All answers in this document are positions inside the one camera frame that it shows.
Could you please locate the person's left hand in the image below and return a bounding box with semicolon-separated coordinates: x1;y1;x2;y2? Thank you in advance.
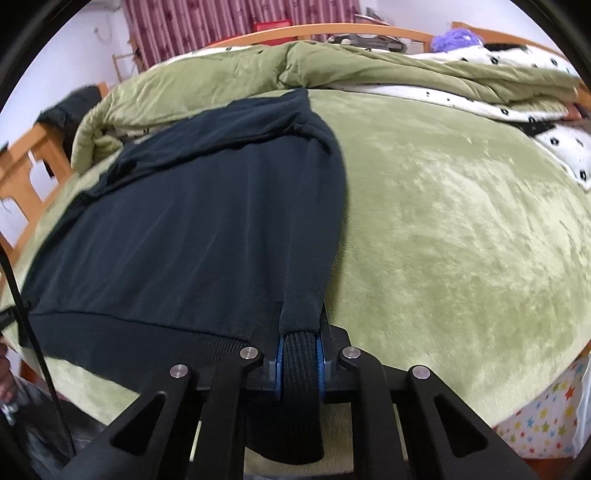
0;344;14;407

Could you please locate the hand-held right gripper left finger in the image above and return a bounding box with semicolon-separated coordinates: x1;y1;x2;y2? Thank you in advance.
60;302;284;480

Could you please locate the pile of boxes and clutter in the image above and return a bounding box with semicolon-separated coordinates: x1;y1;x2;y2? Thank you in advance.
332;7;409;51

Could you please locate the black jacket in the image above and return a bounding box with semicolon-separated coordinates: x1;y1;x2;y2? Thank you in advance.
37;85;102;158

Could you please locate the purple plush toy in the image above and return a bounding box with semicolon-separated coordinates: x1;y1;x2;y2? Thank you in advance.
431;28;485;52

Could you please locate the wooden coat rack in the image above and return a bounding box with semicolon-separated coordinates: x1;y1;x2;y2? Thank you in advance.
112;44;144;84

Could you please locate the white floral pillow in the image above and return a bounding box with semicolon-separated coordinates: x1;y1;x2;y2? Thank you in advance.
538;122;591;192

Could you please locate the star-print cloth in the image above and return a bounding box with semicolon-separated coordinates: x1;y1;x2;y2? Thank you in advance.
496;364;585;460

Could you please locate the wooden bed frame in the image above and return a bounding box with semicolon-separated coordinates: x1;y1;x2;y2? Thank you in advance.
0;21;591;287

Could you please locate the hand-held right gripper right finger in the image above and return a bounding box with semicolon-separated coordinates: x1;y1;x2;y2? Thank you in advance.
316;305;541;480

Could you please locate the maroon striped curtain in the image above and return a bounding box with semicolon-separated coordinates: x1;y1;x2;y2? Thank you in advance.
122;0;361;70

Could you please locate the black cable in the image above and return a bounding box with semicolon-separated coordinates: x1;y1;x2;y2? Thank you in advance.
0;244;77;460

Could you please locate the black sweatshirt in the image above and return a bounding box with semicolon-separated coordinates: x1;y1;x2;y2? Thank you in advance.
21;88;349;464

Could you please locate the green quilt with floral lining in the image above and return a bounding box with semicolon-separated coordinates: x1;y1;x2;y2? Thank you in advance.
71;39;583;174

